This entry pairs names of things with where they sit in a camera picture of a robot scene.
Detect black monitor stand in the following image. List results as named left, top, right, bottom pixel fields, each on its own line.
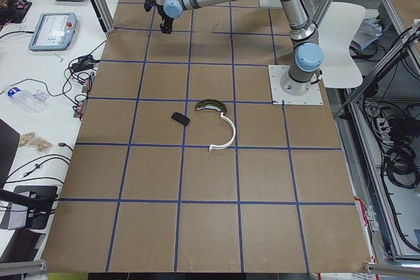
left=1, top=186, right=58, bottom=230

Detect white curved plastic bracket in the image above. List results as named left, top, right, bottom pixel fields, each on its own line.
left=208, top=113, right=236, bottom=152

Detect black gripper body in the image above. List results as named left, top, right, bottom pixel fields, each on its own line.
left=161, top=16, right=174, bottom=29

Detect clear plastic water bottle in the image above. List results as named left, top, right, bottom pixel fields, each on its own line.
left=7, top=87, right=43, bottom=112

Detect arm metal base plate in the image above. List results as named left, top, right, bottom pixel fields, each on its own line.
left=268, top=65, right=324, bottom=106
left=259, top=0, right=283, bottom=9

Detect white plastic chair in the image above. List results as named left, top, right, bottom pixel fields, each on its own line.
left=318, top=2, right=366, bottom=89

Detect black brake pad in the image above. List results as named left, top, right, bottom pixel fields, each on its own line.
left=171, top=112, right=190, bottom=126

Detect green curved brake shoe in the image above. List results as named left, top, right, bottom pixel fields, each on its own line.
left=194, top=98, right=228, bottom=114

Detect near blue teach pendant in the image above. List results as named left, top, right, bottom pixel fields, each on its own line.
left=28, top=12, right=77, bottom=52

